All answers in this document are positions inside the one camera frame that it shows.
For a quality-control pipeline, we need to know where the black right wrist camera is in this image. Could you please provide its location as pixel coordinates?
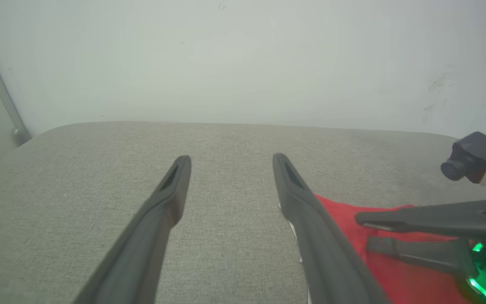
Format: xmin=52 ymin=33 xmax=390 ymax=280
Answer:
xmin=440 ymin=132 xmax=486 ymax=185

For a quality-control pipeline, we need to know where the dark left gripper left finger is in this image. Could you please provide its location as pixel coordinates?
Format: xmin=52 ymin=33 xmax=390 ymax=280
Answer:
xmin=73 ymin=155 xmax=192 ymax=304

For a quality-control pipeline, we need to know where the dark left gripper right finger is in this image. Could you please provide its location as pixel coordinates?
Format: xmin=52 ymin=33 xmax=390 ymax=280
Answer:
xmin=273 ymin=153 xmax=390 ymax=304

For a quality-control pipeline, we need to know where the red and white jersey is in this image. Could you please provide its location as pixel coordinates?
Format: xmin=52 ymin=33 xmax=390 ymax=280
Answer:
xmin=279 ymin=193 xmax=484 ymax=304

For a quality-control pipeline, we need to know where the grey metal pole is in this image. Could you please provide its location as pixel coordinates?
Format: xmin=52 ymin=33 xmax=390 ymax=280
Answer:
xmin=0 ymin=17 xmax=32 ymax=147

